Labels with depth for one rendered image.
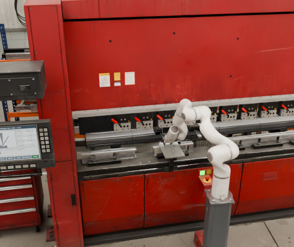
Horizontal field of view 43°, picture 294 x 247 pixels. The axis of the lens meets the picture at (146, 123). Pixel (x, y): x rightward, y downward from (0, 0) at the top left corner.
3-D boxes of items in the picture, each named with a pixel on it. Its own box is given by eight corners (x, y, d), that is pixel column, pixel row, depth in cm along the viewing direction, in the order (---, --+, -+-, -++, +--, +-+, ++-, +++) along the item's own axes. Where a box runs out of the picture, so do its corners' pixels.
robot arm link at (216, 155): (233, 176, 265) (237, 147, 255) (212, 183, 257) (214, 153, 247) (223, 168, 274) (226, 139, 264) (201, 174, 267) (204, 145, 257)
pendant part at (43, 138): (-12, 172, 259) (-21, 126, 244) (-8, 163, 270) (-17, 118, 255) (55, 167, 265) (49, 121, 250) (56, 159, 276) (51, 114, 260)
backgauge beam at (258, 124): (86, 148, 363) (85, 139, 358) (85, 142, 375) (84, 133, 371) (301, 128, 404) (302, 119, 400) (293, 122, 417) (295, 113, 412)
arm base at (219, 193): (236, 203, 267) (238, 181, 260) (210, 204, 266) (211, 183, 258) (227, 187, 285) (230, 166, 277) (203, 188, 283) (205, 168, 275)
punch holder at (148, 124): (136, 130, 334) (136, 113, 327) (134, 126, 341) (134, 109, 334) (152, 128, 336) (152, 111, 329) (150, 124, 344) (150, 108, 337)
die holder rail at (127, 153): (82, 163, 339) (81, 154, 335) (81, 160, 344) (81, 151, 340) (136, 158, 348) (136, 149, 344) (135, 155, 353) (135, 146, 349)
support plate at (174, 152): (165, 159, 325) (165, 158, 324) (158, 144, 348) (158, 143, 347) (185, 156, 328) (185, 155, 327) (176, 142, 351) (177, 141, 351)
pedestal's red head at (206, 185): (203, 197, 330) (204, 180, 322) (197, 186, 344) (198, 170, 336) (224, 193, 334) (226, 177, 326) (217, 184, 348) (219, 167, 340)
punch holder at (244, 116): (241, 120, 352) (243, 104, 345) (237, 116, 359) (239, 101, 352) (255, 119, 354) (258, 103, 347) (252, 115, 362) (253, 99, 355)
